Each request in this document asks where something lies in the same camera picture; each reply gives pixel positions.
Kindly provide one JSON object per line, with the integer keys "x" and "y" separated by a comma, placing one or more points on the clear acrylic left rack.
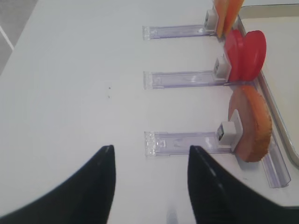
{"x": 158, "y": 144}

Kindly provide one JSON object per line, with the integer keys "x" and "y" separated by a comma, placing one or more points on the orange cheese slice inner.
{"x": 233, "y": 9}

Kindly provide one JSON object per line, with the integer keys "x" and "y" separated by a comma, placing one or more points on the white pusher block middle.
{"x": 222, "y": 68}

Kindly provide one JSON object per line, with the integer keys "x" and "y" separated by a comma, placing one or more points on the white metal tray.
{"x": 280, "y": 72}

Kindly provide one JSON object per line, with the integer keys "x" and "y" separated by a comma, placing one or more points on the white pusher block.
{"x": 230, "y": 132}
{"x": 211, "y": 20}
{"x": 222, "y": 68}

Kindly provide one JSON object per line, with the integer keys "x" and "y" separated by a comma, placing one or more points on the red tomato slice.
{"x": 253, "y": 55}
{"x": 234, "y": 46}

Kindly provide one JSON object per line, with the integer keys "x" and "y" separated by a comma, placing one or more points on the bread bun slice left rack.
{"x": 256, "y": 122}

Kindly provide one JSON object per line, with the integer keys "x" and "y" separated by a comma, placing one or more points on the white pusher block far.
{"x": 211, "y": 20}

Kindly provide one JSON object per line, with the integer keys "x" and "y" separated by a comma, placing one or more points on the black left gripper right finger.
{"x": 217, "y": 197}

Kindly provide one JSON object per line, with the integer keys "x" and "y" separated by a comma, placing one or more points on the red tomato slice in rack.
{"x": 234, "y": 46}

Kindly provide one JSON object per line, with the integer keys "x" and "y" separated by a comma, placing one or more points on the orange cheese slice outer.
{"x": 221, "y": 7}

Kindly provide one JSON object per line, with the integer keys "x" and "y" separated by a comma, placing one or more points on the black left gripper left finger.
{"x": 85, "y": 198}

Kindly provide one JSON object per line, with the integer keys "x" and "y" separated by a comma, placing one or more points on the orange cheese slice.
{"x": 233, "y": 9}
{"x": 221, "y": 7}

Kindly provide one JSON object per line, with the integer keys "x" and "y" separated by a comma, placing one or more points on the white pusher block near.
{"x": 230, "y": 132}

